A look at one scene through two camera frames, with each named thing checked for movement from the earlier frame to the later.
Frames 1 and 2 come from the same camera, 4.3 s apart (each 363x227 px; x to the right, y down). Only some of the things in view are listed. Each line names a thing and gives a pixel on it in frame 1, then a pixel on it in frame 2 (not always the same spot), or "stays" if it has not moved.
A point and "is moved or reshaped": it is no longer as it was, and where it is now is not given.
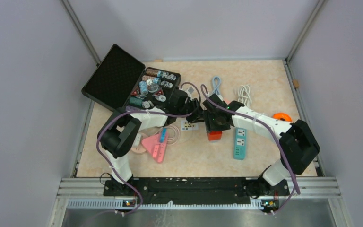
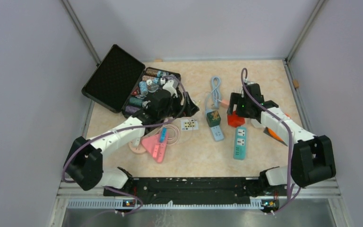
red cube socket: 214,135 is moved or reshaped
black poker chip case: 121,81 stays
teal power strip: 240,143 stays
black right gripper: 209,125 to 237,99
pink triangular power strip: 157,149 stays
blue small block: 163,135 stays
